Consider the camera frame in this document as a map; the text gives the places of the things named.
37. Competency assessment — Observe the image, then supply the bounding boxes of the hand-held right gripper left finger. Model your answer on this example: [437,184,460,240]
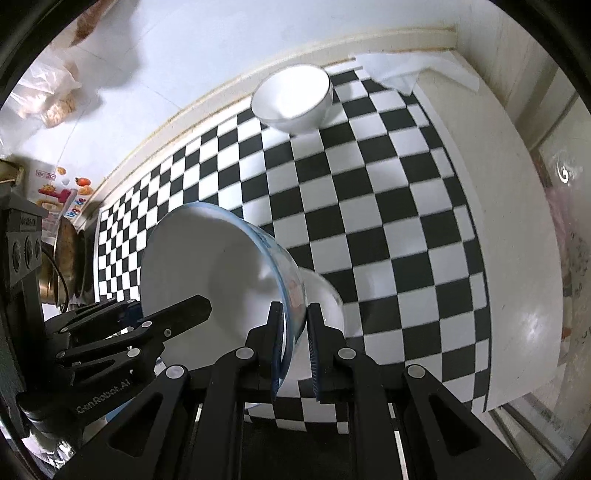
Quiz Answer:
[53,301,289,480]

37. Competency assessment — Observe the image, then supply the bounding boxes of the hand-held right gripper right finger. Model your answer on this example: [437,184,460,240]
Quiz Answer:
[307,302,539,480]

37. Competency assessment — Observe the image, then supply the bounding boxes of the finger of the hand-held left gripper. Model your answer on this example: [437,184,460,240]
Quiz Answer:
[55,296,213,370]
[44,298,142,341]

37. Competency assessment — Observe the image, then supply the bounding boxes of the blue patterned white bowl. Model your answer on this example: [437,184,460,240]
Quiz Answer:
[139,202,309,401]

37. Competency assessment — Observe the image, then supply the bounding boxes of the black and white checkered mat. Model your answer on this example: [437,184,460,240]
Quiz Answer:
[95,65,493,437]

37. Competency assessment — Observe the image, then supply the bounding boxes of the clear plastic bag of eggs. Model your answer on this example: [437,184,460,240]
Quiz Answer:
[0,0,125,158]

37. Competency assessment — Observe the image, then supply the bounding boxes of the dark-rimmed white bowl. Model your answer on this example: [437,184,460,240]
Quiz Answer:
[250,63,334,136]

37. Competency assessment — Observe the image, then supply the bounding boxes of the white cloth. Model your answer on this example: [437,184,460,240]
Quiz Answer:
[353,49,481,97]

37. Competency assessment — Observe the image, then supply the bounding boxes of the patterned glass sliding door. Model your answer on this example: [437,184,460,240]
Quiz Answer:
[508,46,591,462]

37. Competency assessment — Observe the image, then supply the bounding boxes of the dark wok with handle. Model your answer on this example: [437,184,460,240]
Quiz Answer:
[41,215,96,308]

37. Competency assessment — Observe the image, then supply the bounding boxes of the colourful wall stickers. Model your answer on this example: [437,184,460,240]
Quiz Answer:
[34,165,94,223]

